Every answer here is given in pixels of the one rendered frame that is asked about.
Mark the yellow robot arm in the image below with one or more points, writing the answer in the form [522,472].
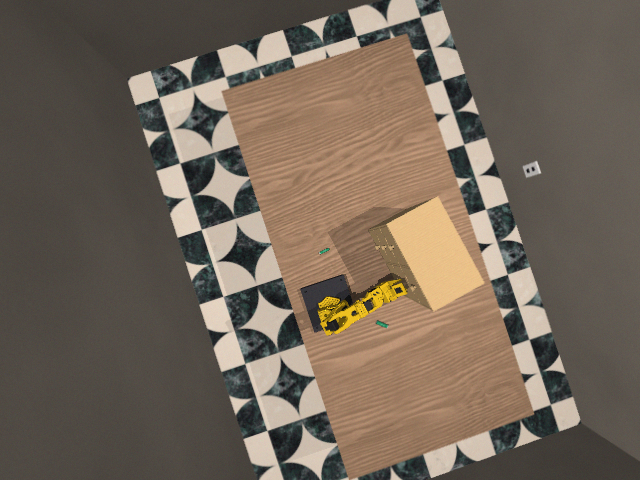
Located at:
[334,321]

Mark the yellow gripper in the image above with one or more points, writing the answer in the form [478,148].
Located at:
[391,294]

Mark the tan wooden chest of drawers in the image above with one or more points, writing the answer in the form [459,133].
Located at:
[434,252]

